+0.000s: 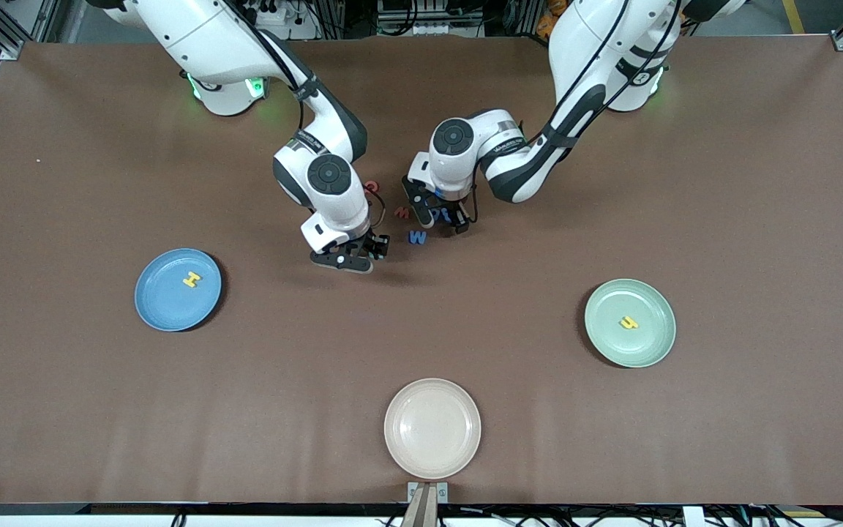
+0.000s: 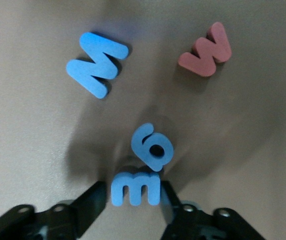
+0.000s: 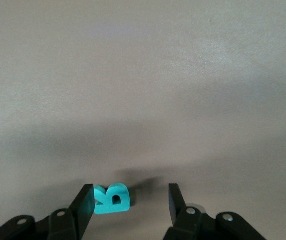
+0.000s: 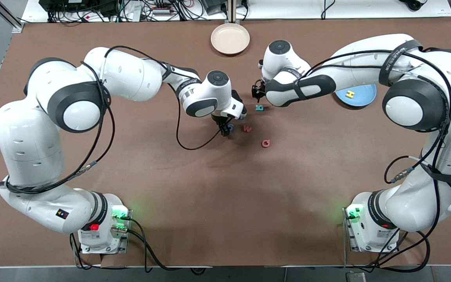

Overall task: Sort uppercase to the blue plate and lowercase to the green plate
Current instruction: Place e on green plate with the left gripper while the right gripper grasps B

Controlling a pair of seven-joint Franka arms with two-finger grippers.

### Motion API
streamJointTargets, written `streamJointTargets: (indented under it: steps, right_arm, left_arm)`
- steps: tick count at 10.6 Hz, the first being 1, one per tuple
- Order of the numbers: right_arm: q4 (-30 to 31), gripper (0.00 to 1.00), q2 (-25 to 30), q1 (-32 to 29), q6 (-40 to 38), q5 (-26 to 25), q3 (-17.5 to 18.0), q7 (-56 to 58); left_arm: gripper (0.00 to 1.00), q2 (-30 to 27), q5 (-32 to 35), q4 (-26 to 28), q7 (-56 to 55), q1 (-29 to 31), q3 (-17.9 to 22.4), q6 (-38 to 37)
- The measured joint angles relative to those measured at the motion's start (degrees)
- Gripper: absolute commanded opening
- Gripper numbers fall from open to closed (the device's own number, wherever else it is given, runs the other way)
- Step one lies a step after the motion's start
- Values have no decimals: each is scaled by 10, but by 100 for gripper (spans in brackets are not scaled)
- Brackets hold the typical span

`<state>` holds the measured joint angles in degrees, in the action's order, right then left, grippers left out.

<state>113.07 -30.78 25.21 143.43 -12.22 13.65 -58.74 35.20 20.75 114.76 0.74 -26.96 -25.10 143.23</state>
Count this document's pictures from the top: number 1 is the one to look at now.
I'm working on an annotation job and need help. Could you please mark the green plate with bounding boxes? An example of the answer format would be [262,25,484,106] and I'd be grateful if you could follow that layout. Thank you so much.
[585,279,677,368]

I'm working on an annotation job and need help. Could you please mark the beige plate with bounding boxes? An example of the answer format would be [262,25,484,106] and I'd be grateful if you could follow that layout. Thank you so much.
[383,378,482,481]

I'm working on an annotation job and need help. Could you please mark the blue plate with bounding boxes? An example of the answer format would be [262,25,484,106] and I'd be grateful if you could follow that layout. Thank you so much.
[134,248,222,332]

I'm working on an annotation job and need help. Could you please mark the white socket box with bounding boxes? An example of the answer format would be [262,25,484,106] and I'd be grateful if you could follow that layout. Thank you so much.
[376,0,486,37]

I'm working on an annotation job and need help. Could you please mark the orange mesh bag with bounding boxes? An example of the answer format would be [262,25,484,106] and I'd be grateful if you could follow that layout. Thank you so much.
[536,0,565,39]

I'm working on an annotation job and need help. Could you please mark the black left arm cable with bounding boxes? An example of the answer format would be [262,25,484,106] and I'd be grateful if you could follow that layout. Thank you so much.
[464,0,686,222]

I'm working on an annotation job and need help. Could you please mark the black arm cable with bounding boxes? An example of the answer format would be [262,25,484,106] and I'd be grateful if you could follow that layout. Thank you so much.
[224,0,388,222]
[464,0,686,222]

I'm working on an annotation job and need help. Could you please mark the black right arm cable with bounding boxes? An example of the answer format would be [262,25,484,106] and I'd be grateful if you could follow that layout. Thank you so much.
[224,0,388,222]

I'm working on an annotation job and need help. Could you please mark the metal table edge bracket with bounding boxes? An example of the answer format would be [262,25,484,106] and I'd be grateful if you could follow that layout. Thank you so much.
[407,481,449,504]

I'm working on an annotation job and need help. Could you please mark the aluminium profile post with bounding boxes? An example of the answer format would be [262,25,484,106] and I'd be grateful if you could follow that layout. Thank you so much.
[401,487,439,527]

